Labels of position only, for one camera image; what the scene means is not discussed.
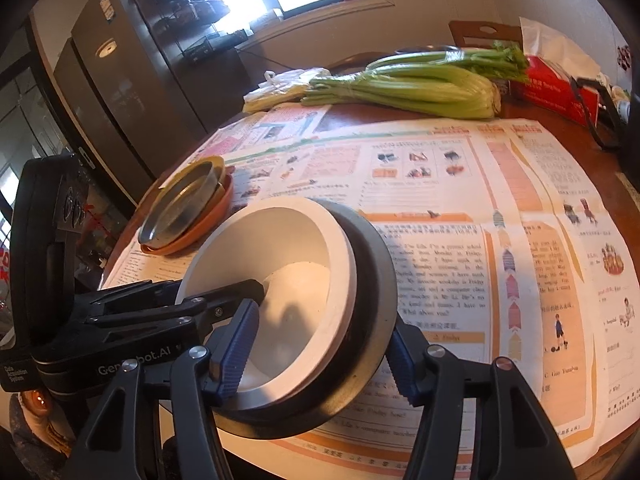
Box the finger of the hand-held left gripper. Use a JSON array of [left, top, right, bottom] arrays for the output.
[[85, 297, 228, 348], [75, 279, 267, 321]]

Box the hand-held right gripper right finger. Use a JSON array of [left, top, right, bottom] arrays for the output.
[[387, 327, 576, 480]]

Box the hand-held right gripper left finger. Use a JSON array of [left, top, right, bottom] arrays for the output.
[[62, 298, 261, 480]]

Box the large steel bowl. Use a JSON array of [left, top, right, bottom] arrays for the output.
[[215, 200, 398, 443]]

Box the orange plastic plate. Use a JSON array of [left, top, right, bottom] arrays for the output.
[[140, 172, 236, 257]]

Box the small steel plate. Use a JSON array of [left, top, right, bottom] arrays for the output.
[[137, 157, 226, 251]]

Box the yellow ribbed plate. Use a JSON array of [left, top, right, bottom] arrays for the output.
[[142, 155, 228, 251]]

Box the glass door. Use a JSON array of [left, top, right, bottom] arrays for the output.
[[0, 20, 136, 321]]

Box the pink printed newspaper sheet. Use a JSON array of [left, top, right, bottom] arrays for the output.
[[185, 102, 333, 181]]

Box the large orange-bordered newspaper sheet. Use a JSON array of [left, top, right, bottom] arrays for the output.
[[102, 120, 551, 466]]

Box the brown refrigerator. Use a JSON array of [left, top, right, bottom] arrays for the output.
[[52, 0, 246, 191]]

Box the clear bag of vegetables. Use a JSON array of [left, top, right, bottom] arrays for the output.
[[243, 67, 328, 113]]

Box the narrow illustrated newspaper sheet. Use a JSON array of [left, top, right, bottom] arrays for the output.
[[510, 119, 640, 461]]

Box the wooden chair with curved back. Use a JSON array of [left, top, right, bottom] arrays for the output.
[[325, 52, 381, 76]]

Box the thick celery bunch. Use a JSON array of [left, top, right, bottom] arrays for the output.
[[300, 72, 502, 121]]

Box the distant steel bowl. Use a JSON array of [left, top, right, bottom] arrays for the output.
[[395, 45, 461, 56]]

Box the taped leafy celery bunch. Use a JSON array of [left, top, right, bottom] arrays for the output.
[[365, 40, 531, 83]]

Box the red tissue box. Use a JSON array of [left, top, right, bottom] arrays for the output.
[[510, 56, 601, 128]]

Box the black thermos bottle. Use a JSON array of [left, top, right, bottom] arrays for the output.
[[617, 90, 640, 186]]

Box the wooden chair with carved back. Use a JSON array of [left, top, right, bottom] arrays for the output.
[[448, 20, 523, 53]]

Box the white plastic bag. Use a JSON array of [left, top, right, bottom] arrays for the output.
[[519, 16, 601, 78]]

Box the wire storage rack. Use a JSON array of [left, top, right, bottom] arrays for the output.
[[125, 0, 256, 61]]

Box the black strap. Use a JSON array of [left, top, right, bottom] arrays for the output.
[[570, 76, 623, 151]]

